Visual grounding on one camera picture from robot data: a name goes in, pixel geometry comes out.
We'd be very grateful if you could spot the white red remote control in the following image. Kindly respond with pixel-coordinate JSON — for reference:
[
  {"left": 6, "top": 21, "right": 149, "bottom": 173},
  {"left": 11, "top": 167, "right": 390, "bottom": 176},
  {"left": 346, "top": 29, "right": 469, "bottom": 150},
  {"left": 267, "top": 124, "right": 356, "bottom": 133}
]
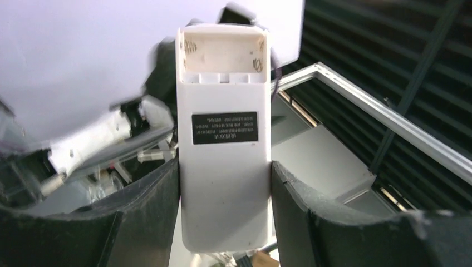
[{"left": 175, "top": 24, "right": 272, "bottom": 253}]

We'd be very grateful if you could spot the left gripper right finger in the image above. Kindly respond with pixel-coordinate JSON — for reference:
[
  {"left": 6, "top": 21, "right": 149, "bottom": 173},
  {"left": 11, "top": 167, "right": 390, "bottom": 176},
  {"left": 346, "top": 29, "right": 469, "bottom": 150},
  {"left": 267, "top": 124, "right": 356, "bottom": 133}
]
[{"left": 271, "top": 161, "right": 471, "bottom": 266}]

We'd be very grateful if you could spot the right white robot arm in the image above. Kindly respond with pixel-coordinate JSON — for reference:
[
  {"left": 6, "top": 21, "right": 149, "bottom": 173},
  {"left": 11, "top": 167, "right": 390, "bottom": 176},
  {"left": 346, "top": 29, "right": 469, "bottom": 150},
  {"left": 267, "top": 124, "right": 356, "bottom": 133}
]
[{"left": 1, "top": 37, "right": 176, "bottom": 203}]

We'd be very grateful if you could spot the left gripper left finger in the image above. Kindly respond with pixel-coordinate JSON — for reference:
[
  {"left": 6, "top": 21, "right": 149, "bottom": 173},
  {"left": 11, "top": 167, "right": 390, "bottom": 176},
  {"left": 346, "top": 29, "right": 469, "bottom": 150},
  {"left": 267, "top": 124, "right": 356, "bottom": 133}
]
[{"left": 1, "top": 159, "right": 180, "bottom": 266}]

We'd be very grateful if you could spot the grey metal frame outside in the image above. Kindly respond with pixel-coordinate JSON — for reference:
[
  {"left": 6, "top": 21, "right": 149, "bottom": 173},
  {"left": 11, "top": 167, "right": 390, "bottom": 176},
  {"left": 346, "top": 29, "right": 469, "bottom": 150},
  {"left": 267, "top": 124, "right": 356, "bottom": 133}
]
[{"left": 271, "top": 62, "right": 472, "bottom": 218}]

